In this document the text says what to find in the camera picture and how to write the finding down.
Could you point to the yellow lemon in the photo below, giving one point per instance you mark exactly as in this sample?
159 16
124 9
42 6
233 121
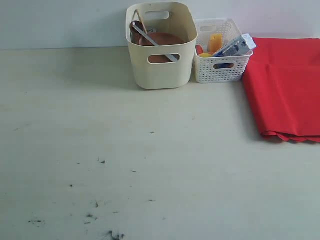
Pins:
205 55

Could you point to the red sausage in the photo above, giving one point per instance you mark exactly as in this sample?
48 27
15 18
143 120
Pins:
199 49

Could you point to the brown wooden plate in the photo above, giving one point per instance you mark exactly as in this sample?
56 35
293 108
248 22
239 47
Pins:
162 39

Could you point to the dark wooden spoon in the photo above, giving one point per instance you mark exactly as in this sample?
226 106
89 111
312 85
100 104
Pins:
136 28

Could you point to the yellow cheese wedge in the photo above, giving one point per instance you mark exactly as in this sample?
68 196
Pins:
215 43

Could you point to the wooden chopstick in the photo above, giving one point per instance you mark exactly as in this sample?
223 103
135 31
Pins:
139 15

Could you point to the blue white milk carton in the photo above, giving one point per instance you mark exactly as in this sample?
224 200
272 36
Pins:
239 46

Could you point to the red scalloped table cloth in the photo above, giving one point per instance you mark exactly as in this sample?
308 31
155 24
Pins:
282 85

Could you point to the cream plastic bin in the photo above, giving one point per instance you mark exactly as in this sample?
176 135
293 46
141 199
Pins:
166 17

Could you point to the white perforated plastic basket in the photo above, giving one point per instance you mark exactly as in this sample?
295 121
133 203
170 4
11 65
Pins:
204 67

